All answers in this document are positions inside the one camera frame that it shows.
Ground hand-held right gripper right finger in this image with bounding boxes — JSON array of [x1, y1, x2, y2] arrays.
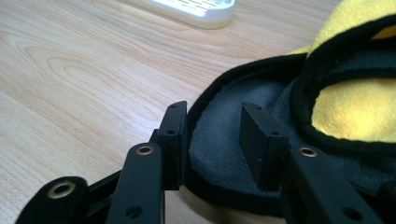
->
[[238, 101, 291, 192]]

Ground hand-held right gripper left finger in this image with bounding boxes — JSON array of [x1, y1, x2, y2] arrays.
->
[[149, 100, 189, 191]]

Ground yellow and grey cloth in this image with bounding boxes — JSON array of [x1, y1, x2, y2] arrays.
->
[[185, 0, 396, 218]]

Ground white plastic case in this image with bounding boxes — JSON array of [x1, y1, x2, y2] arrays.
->
[[124, 0, 236, 31]]

